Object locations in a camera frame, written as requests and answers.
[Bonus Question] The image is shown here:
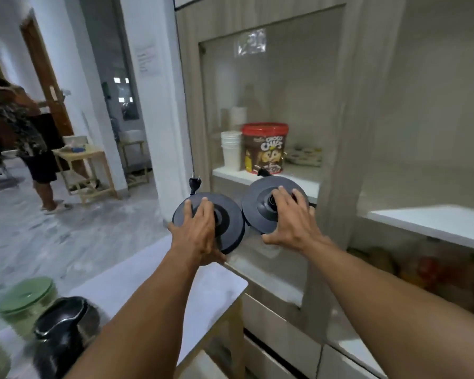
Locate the wooden glass-door cabinet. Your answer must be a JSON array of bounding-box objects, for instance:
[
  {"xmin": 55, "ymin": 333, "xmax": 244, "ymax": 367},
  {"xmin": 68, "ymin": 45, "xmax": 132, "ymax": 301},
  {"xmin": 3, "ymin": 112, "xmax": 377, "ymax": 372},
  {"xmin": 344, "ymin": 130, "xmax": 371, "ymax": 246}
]
[{"xmin": 175, "ymin": 0, "xmax": 474, "ymax": 379}]

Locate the brown wooden door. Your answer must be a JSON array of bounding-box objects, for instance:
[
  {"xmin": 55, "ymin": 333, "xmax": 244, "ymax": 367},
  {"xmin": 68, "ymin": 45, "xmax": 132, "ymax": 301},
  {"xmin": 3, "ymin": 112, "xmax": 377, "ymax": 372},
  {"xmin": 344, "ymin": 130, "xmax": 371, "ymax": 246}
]
[{"xmin": 19, "ymin": 15, "xmax": 76, "ymax": 135}]

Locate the person's right forearm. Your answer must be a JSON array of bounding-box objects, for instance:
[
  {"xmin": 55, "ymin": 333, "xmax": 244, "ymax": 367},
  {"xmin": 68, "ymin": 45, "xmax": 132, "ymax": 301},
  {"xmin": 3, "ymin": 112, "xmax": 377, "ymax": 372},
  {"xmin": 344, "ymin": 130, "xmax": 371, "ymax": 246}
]
[{"xmin": 300, "ymin": 237, "xmax": 474, "ymax": 379}]

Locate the person's left forearm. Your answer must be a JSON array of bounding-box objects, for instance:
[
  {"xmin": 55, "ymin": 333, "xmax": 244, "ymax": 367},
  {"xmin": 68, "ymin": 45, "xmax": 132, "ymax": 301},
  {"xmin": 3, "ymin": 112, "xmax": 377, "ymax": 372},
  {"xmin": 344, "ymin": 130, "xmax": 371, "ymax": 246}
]
[{"xmin": 65, "ymin": 248, "xmax": 207, "ymax": 379}]

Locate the person's right hand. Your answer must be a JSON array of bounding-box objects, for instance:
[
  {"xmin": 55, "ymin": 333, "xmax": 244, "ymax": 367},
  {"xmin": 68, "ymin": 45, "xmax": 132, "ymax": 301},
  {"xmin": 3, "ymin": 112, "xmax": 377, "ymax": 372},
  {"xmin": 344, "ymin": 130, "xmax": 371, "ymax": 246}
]
[{"xmin": 262, "ymin": 186, "xmax": 331, "ymax": 257}]

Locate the green-lidded glass jar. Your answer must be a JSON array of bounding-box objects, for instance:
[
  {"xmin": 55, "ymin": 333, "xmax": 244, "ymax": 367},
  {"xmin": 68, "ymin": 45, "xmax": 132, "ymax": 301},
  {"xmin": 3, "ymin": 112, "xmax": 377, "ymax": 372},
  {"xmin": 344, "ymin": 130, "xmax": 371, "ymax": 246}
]
[{"xmin": 0, "ymin": 276, "xmax": 58, "ymax": 341}]

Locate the person's left hand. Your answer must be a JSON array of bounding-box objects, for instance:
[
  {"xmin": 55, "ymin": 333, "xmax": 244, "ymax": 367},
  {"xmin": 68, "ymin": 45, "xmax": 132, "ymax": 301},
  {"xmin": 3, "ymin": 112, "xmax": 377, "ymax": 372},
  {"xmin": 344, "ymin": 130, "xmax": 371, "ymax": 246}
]
[{"xmin": 167, "ymin": 197, "xmax": 228, "ymax": 267}]

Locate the white paper notice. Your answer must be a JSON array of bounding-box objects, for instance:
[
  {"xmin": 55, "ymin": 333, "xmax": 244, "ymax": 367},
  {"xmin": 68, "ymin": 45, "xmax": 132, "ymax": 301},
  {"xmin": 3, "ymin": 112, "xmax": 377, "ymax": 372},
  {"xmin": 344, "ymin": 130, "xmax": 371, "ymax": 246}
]
[{"xmin": 135, "ymin": 45, "xmax": 161, "ymax": 78}]

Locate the red-lidded cereal tub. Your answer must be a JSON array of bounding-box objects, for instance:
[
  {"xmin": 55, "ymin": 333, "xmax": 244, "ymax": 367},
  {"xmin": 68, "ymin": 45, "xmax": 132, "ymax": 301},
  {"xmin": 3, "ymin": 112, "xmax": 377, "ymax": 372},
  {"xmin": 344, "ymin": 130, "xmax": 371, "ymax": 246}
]
[{"xmin": 241, "ymin": 122, "xmax": 290, "ymax": 175}]

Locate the pile of colourful packets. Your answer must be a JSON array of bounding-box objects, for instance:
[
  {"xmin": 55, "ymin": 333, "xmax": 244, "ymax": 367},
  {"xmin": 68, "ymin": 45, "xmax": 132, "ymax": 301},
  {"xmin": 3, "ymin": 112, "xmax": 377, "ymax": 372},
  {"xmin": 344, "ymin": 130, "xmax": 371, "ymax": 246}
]
[{"xmin": 347, "ymin": 240, "xmax": 474, "ymax": 318}]

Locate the small wooden stand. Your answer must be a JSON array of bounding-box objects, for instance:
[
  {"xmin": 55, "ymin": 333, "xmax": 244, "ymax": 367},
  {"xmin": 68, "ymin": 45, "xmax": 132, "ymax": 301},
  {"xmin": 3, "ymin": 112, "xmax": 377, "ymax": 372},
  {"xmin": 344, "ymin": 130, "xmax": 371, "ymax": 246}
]
[{"xmin": 118, "ymin": 139, "xmax": 151, "ymax": 188}]

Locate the black electric kettle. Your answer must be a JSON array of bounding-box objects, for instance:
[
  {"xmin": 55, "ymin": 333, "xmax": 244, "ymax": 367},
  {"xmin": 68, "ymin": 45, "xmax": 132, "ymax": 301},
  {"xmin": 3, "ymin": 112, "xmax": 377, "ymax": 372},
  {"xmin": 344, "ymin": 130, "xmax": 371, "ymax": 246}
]
[{"xmin": 31, "ymin": 296, "xmax": 102, "ymax": 379}]

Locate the black round kettle base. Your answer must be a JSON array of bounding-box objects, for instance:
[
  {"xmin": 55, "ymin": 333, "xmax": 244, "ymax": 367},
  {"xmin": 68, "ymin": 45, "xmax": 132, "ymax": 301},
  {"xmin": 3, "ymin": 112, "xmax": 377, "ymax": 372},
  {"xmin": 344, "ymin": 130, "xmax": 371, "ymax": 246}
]
[
  {"xmin": 171, "ymin": 193, "xmax": 246, "ymax": 256},
  {"xmin": 241, "ymin": 176, "xmax": 315, "ymax": 236}
]

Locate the stack of white cups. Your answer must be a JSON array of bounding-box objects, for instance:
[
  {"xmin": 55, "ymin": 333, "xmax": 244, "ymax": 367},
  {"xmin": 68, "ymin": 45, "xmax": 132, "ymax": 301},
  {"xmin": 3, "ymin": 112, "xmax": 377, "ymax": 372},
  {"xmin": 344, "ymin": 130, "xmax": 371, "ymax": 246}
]
[{"xmin": 220, "ymin": 131, "xmax": 243, "ymax": 172}]

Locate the white tissue box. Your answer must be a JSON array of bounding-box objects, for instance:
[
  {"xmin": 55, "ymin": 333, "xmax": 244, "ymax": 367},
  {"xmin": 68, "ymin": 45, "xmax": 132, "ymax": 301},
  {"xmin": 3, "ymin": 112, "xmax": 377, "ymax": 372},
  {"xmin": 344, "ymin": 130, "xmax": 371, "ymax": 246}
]
[{"xmin": 62, "ymin": 135, "xmax": 88, "ymax": 153}]

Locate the white-topped wooden table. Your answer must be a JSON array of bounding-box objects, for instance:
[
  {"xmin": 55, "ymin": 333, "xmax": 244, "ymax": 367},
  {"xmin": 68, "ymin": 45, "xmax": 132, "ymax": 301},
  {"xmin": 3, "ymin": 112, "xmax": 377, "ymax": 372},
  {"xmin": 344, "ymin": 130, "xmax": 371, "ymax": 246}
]
[{"xmin": 0, "ymin": 232, "xmax": 249, "ymax": 379}]

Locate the light wooden side table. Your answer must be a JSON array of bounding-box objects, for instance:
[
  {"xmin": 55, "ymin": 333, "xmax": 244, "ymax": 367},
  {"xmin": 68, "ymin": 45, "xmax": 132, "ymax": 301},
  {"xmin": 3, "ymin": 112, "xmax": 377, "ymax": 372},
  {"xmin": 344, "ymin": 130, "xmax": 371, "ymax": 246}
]
[{"xmin": 52, "ymin": 145, "xmax": 120, "ymax": 205}]

